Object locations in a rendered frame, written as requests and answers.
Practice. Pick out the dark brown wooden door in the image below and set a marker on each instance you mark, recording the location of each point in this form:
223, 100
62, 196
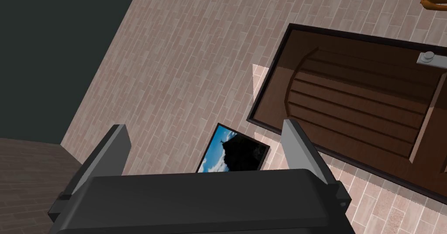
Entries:
356, 101

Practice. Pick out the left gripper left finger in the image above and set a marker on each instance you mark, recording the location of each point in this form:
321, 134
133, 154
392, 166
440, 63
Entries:
104, 153

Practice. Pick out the framed sky picture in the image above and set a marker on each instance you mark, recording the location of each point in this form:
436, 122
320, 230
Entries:
232, 152

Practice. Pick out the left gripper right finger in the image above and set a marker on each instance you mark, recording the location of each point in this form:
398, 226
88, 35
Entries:
302, 153

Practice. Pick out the grey door knob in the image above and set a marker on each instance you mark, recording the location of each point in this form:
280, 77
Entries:
430, 58

